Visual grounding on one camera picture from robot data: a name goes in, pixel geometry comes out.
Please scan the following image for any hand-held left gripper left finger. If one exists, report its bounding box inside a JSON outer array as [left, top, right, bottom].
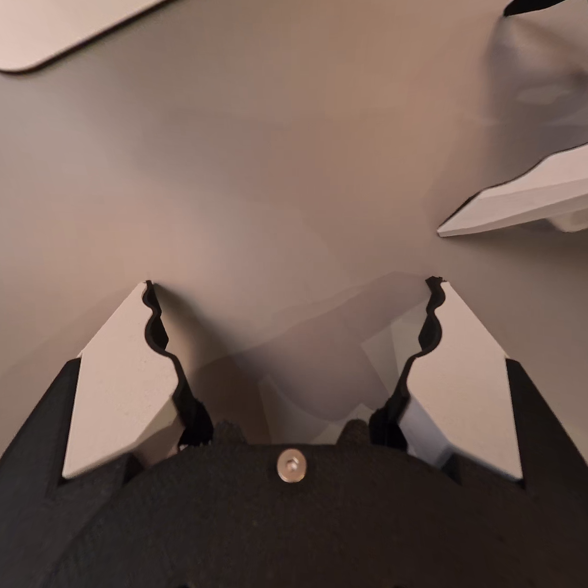
[[61, 279, 215, 480]]

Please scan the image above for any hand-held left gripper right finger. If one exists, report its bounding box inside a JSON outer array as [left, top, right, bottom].
[[369, 276, 524, 481]]

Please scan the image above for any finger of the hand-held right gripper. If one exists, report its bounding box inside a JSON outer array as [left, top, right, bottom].
[[503, 0, 568, 18], [436, 141, 588, 239]]

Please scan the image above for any white board with black edge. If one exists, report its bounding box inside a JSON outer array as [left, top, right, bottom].
[[0, 0, 169, 74]]

